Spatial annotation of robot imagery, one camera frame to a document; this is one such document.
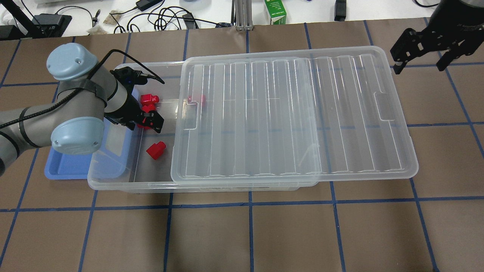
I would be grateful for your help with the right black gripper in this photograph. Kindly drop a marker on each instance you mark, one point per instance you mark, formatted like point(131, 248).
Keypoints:
point(454, 23)

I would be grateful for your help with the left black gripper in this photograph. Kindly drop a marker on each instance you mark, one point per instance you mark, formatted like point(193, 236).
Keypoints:
point(129, 112)

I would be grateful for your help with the clear plastic box lid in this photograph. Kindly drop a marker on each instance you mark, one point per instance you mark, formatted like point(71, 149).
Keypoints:
point(362, 132)

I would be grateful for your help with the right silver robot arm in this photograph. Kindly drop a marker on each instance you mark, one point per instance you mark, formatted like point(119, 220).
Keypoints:
point(455, 27)

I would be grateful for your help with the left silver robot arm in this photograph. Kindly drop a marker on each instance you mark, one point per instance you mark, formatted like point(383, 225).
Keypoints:
point(87, 94)

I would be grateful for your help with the clear plastic storage box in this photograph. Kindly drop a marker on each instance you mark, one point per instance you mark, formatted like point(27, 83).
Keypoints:
point(151, 158)

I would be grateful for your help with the blue plastic tray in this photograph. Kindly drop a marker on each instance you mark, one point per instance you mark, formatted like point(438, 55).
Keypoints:
point(112, 157)

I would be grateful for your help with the black power adapter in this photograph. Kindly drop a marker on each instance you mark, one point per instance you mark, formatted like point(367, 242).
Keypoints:
point(143, 5)

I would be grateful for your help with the green milk carton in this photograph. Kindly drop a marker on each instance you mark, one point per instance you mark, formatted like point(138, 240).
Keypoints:
point(275, 12)

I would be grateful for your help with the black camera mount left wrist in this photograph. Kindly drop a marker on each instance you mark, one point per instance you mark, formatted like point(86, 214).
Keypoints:
point(130, 76)

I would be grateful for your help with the aluminium frame post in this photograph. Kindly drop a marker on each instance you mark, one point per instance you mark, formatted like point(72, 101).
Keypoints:
point(241, 15)

